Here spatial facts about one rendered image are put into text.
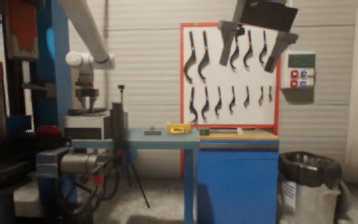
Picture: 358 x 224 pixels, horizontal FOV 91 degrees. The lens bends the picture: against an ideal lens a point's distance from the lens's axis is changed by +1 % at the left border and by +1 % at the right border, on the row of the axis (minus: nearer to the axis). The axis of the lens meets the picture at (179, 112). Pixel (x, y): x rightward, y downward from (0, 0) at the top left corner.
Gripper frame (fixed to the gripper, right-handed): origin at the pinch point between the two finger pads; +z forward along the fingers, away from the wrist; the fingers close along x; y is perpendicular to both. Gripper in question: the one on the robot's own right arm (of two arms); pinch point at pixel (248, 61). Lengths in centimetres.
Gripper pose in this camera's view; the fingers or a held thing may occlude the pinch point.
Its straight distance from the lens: 51.6
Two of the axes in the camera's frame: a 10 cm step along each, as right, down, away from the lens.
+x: 9.8, 1.0, 1.6
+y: 1.0, 4.7, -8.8
